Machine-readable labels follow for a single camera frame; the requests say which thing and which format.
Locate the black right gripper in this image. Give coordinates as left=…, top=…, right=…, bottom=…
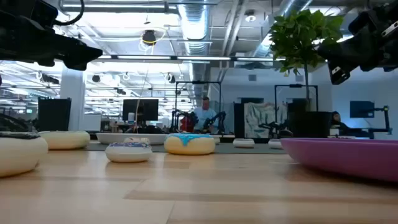
left=317, top=6, right=389, bottom=72

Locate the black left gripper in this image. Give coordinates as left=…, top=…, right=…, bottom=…
left=24, top=0, right=103, bottom=67

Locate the large yellow green iced donut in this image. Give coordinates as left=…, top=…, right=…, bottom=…
left=37, top=130, right=91, bottom=151

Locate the small white sprinkled donut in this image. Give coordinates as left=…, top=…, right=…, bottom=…
left=123, top=137, right=150, bottom=146

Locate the small purple blue donut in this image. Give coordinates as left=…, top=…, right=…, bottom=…
left=267, top=138, right=284, bottom=150

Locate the large black iced donut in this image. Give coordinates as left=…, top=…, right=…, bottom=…
left=0, top=131, right=49, bottom=178

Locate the green plant in black pot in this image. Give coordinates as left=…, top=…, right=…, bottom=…
left=269, top=8, right=345, bottom=139

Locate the blue lit screen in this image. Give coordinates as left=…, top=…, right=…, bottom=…
left=349, top=100, right=376, bottom=119

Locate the black upright panel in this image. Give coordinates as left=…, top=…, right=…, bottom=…
left=37, top=97, right=72, bottom=132

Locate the person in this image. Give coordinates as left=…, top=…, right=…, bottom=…
left=192, top=96, right=218, bottom=133
left=330, top=111, right=352, bottom=131

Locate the black computer monitor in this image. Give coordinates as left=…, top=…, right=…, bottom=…
left=122, top=98, right=160, bottom=122

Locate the purple round plate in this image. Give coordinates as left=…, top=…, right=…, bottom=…
left=280, top=138, right=398, bottom=183

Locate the pale green crumpled cloth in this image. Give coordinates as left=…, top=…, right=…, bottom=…
left=244, top=102, right=289, bottom=139

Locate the small dark blue donut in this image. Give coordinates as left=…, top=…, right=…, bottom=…
left=104, top=141, right=153, bottom=164

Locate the long ceiling light bar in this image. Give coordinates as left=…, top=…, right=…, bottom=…
left=93, top=55, right=285, bottom=62

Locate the red background object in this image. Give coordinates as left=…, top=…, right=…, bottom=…
left=180, top=116, right=195, bottom=133

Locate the small light blue donut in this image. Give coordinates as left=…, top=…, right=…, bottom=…
left=232, top=138, right=256, bottom=149

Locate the dark grey woven placemat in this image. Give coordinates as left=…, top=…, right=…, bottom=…
left=82, top=142, right=289, bottom=155

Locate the large light blue iced donut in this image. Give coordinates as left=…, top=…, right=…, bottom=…
left=164, top=133, right=216, bottom=156

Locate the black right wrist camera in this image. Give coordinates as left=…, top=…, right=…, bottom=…
left=327, top=58, right=351, bottom=85

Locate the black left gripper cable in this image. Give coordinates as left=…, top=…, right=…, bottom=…
left=54, top=0, right=85, bottom=26

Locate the black background rig frame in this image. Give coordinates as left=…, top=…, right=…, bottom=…
left=274, top=83, right=319, bottom=114
left=174, top=80, right=223, bottom=134

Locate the silver ventilation duct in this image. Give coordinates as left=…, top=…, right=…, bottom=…
left=177, top=0, right=212, bottom=57

